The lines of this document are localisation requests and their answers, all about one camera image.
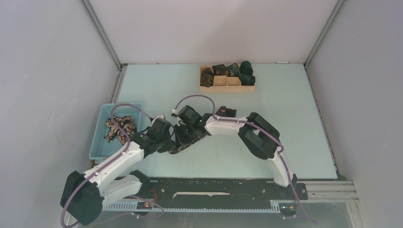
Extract light blue plastic basket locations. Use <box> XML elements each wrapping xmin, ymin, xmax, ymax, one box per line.
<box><xmin>89</xmin><ymin>103</ymin><xmax>142</xmax><ymax>161</ymax></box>

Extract dark floral rolled tie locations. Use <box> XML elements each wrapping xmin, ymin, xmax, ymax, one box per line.
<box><xmin>200</xmin><ymin>68</ymin><xmax>214</xmax><ymax>87</ymax></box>

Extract dark floral rose tie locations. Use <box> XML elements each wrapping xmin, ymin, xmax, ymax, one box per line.
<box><xmin>168</xmin><ymin>106</ymin><xmax>237</xmax><ymax>155</ymax></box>

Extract wooden compartment box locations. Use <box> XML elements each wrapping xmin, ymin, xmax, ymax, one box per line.
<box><xmin>199</xmin><ymin>66</ymin><xmax>256</xmax><ymax>93</ymax></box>

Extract purple cable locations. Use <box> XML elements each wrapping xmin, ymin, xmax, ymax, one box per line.
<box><xmin>174</xmin><ymin>95</ymin><xmax>317</xmax><ymax>225</ymax></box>
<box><xmin>60</xmin><ymin>104</ymin><xmax>155</xmax><ymax>228</ymax></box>

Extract white cable duct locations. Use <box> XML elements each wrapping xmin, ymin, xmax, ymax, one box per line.
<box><xmin>103</xmin><ymin>201</ymin><xmax>280</xmax><ymax>214</ymax></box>

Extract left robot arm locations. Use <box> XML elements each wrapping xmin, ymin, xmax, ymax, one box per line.
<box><xmin>60</xmin><ymin>115</ymin><xmax>172</xmax><ymax>228</ymax></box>

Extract aluminium frame rail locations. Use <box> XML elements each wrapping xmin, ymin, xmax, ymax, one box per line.
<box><xmin>71</xmin><ymin>179</ymin><xmax>360</xmax><ymax>209</ymax></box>

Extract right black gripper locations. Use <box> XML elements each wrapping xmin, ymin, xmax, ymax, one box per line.
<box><xmin>173</xmin><ymin>123</ymin><xmax>196</xmax><ymax>151</ymax></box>

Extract blue patterned rolled tie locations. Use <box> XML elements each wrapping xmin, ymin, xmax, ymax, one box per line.
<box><xmin>227</xmin><ymin>63</ymin><xmax>240</xmax><ymax>77</ymax></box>

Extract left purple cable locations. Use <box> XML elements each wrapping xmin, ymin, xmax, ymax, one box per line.
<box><xmin>60</xmin><ymin>104</ymin><xmax>155</xmax><ymax>228</ymax></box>

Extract dark green rolled tie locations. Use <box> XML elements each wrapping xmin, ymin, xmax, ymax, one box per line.
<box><xmin>240</xmin><ymin>61</ymin><xmax>253</xmax><ymax>75</ymax></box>
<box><xmin>238</xmin><ymin>74</ymin><xmax>256</xmax><ymax>86</ymax></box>

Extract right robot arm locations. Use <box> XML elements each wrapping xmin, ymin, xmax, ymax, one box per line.
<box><xmin>170</xmin><ymin>105</ymin><xmax>297</xmax><ymax>199</ymax></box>

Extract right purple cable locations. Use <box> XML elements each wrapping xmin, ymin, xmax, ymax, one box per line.
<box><xmin>174</xmin><ymin>95</ymin><xmax>317</xmax><ymax>225</ymax></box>

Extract beige floral tie in basket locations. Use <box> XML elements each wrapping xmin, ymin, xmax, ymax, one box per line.
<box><xmin>105</xmin><ymin>115</ymin><xmax>137</xmax><ymax>145</ymax></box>

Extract black orange rolled tie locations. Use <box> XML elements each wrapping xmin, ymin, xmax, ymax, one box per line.
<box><xmin>212</xmin><ymin>64</ymin><xmax>229</xmax><ymax>76</ymax></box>

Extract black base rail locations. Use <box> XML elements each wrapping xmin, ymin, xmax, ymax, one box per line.
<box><xmin>137</xmin><ymin>178</ymin><xmax>308</xmax><ymax>210</ymax></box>

